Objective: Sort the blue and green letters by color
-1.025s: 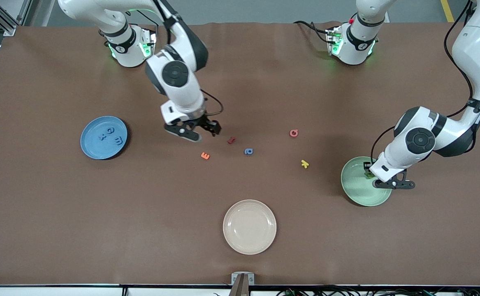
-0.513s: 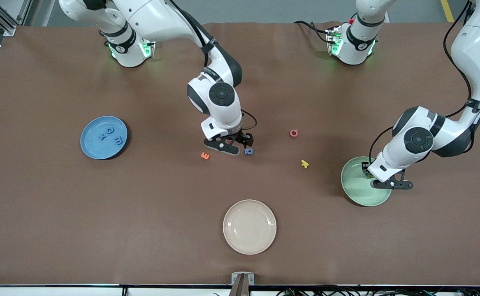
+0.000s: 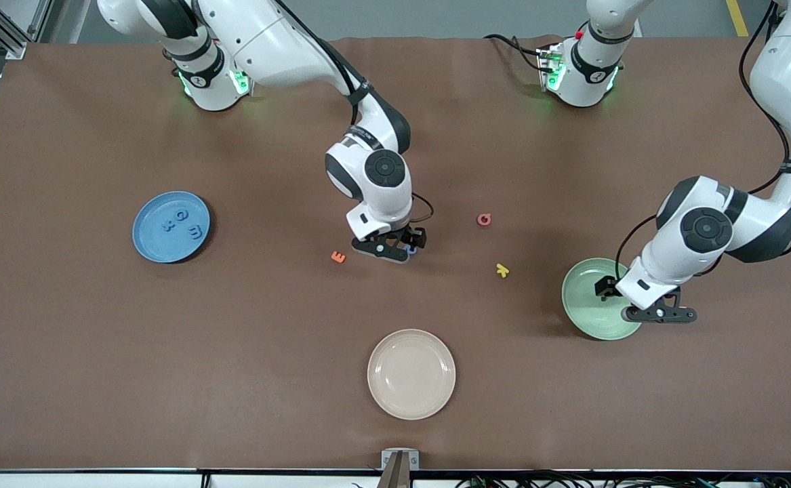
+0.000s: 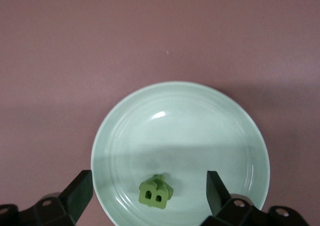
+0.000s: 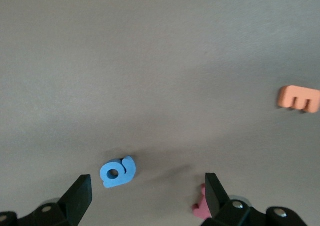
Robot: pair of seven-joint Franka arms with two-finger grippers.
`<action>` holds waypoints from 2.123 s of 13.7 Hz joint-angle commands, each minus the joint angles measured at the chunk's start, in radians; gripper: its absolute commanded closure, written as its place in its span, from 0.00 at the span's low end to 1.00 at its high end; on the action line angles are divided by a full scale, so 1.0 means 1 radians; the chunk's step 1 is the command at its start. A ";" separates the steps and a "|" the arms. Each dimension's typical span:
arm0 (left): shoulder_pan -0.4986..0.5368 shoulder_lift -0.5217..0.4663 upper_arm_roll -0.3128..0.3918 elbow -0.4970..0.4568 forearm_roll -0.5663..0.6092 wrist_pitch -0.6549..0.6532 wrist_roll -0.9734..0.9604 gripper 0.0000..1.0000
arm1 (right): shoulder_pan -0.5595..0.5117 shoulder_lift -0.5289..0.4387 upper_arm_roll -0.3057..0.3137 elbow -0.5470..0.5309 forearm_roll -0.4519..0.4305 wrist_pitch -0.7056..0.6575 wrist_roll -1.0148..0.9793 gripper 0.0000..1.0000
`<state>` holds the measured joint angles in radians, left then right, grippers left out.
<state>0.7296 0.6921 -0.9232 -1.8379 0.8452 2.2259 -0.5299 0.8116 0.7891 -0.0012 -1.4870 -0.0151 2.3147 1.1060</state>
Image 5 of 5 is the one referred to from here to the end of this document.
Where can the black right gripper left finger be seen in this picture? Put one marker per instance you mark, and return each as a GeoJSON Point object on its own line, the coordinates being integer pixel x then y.
{"type": "Point", "coordinates": [75, 201]}

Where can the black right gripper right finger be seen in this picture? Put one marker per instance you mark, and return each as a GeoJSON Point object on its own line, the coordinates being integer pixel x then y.
{"type": "Point", "coordinates": [220, 206]}

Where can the red foam letter r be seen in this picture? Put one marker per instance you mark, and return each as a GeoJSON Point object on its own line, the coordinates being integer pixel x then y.
{"type": "Point", "coordinates": [201, 209]}

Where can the blue foam letter a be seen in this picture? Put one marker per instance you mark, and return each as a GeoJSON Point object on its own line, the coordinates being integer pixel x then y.
{"type": "Point", "coordinates": [125, 176]}

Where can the orange foam letter E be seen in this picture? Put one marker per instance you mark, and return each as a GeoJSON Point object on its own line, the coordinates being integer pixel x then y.
{"type": "Point", "coordinates": [290, 97]}

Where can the brown table cover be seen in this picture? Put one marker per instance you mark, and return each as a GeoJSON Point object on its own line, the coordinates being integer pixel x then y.
{"type": "Point", "coordinates": [150, 61]}

